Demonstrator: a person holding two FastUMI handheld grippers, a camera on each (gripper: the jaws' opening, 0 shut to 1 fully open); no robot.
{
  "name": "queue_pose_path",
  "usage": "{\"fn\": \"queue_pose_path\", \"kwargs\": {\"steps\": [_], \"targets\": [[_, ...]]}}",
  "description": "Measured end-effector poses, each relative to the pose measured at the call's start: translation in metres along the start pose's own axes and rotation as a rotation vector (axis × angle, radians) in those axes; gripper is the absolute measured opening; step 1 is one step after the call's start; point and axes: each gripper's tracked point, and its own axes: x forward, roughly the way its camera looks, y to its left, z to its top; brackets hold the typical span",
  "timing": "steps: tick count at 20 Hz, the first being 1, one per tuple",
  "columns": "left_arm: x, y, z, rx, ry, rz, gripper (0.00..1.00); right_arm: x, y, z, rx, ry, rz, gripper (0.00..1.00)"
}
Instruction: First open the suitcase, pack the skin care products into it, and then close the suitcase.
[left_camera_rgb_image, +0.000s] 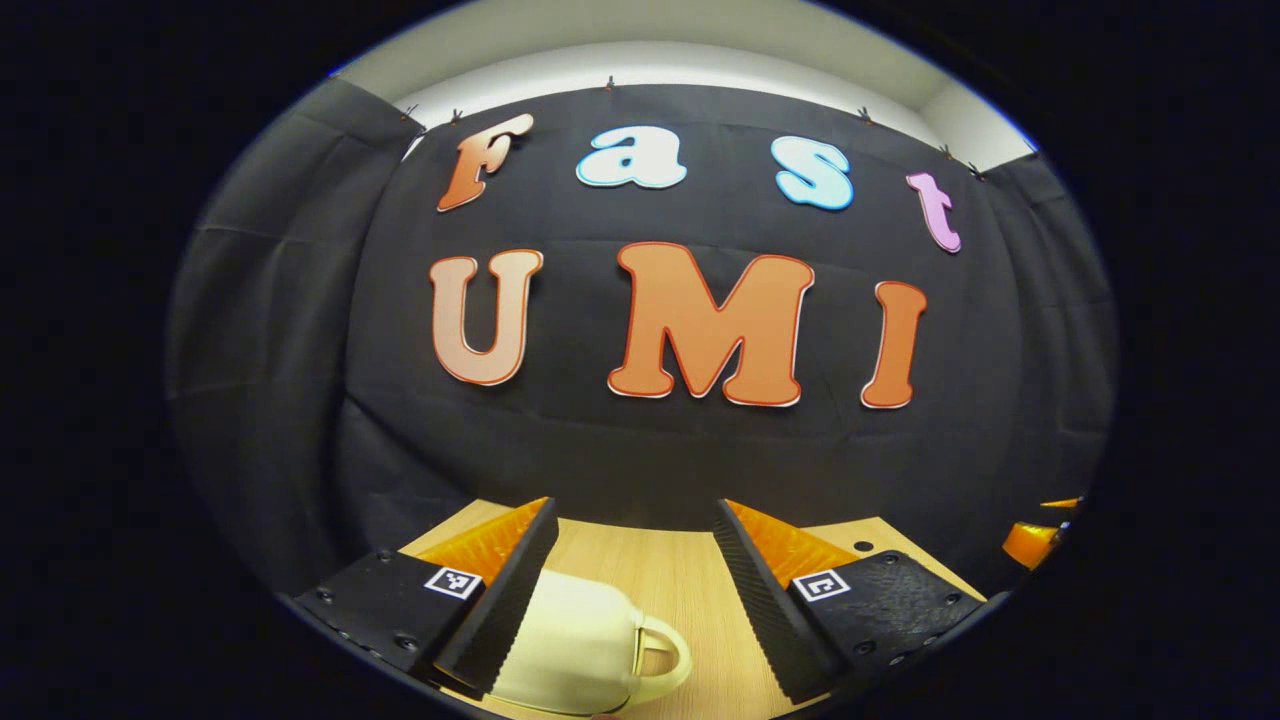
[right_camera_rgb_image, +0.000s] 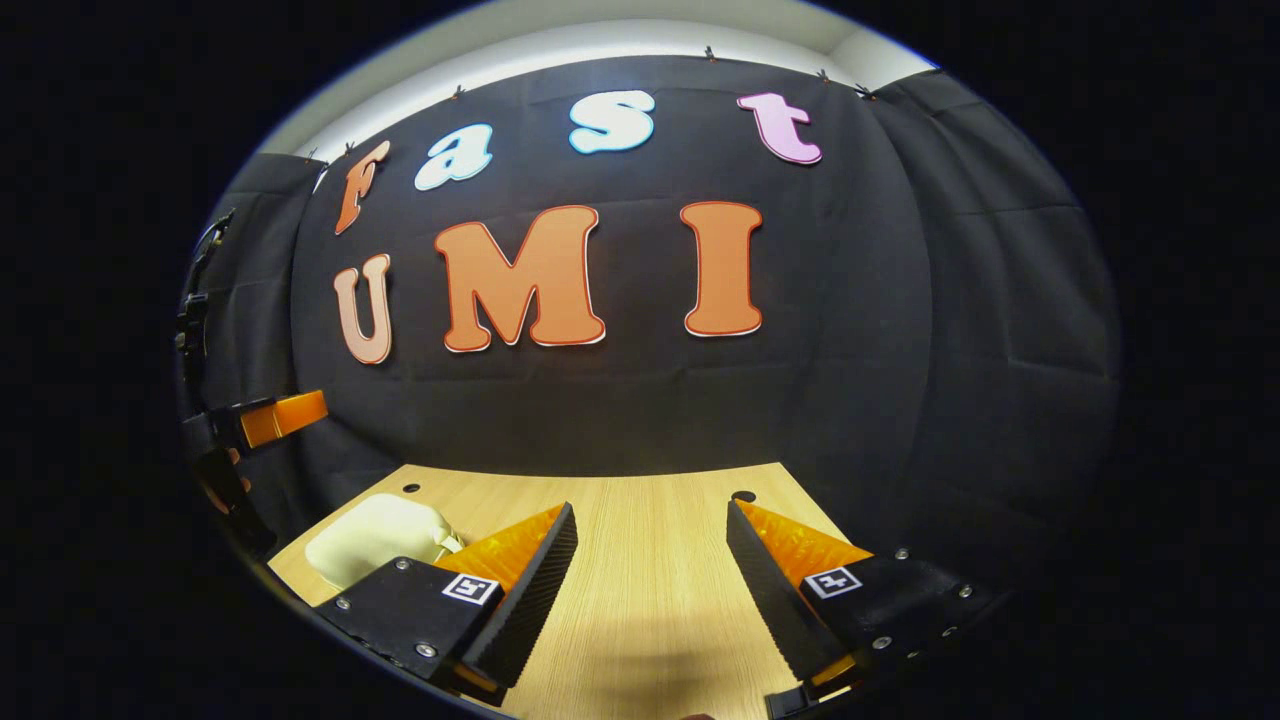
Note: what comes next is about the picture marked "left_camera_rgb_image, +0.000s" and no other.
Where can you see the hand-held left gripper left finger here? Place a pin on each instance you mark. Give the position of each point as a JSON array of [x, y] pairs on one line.
[[515, 600]]

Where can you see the black backdrop cloth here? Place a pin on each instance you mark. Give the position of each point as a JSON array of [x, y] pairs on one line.
[[600, 450]]

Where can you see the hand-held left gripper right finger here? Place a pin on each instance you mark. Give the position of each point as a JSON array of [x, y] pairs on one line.
[[755, 600]]

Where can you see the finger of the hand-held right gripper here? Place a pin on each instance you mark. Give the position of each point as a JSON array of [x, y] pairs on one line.
[[1030, 545], [1062, 503]]

